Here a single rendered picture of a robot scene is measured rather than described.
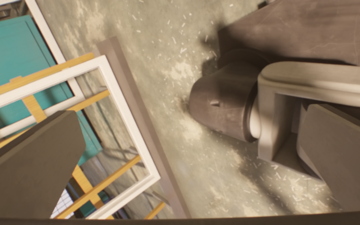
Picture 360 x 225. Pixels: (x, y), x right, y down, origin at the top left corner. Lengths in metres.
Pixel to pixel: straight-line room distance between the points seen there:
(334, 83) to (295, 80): 0.05
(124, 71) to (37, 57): 1.81
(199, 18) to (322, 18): 0.48
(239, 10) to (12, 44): 2.70
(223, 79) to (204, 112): 0.08
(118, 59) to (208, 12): 0.75
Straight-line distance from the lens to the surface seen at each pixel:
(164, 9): 0.97
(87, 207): 8.09
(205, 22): 0.83
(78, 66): 1.47
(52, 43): 2.76
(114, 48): 1.38
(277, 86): 0.36
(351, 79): 0.37
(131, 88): 1.41
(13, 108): 3.03
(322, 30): 0.49
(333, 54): 0.50
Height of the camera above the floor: 0.64
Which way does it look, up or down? 33 degrees down
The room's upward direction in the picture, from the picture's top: 125 degrees counter-clockwise
